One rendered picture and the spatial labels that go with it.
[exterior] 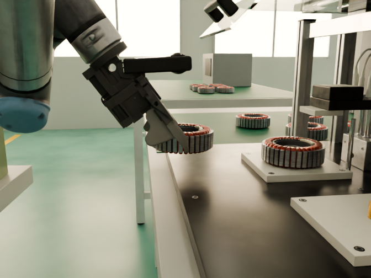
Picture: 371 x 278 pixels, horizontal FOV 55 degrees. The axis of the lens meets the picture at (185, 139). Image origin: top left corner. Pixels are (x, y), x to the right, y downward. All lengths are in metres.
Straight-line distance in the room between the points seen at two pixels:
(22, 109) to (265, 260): 0.38
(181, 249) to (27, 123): 0.29
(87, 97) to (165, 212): 4.67
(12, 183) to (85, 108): 4.47
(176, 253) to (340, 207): 0.22
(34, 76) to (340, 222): 0.43
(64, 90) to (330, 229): 4.90
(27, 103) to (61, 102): 4.68
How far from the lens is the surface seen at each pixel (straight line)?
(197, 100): 1.97
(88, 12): 0.60
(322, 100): 0.68
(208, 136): 0.61
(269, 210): 0.49
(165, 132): 0.57
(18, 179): 0.76
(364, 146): 0.71
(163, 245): 0.45
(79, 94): 5.17
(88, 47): 0.59
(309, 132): 1.00
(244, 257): 0.39
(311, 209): 0.48
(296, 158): 0.64
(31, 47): 0.48
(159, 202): 0.56
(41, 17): 0.46
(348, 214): 0.49
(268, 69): 5.42
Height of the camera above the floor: 0.97
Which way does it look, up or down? 13 degrees down
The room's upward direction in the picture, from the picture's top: straight up
